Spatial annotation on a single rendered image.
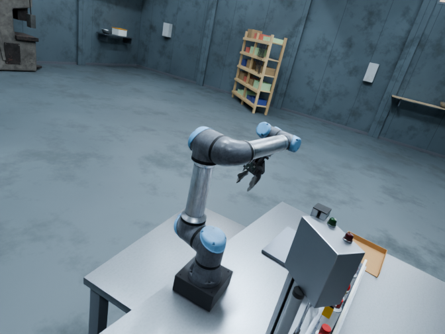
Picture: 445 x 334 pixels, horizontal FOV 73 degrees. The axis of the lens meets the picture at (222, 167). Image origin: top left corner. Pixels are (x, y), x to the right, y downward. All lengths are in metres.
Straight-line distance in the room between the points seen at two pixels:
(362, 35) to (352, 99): 1.89
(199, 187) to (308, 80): 9.72
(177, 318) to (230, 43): 10.92
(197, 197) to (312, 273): 0.59
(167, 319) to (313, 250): 0.72
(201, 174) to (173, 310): 0.58
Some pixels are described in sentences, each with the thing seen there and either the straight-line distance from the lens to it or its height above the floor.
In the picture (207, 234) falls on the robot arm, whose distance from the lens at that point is 1.29.
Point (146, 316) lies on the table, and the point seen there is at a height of 0.83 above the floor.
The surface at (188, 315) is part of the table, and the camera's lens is 1.40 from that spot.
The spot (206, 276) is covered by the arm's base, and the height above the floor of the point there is 0.97.
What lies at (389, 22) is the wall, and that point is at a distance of 10.68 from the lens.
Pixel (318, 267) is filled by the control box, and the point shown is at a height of 1.40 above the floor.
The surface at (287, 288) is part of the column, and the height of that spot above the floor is 1.18.
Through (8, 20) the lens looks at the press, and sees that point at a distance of 9.58.
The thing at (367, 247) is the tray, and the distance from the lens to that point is 2.29.
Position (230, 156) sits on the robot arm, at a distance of 1.11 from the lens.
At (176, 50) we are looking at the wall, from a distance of 12.96.
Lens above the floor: 1.90
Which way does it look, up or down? 23 degrees down
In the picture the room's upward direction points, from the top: 13 degrees clockwise
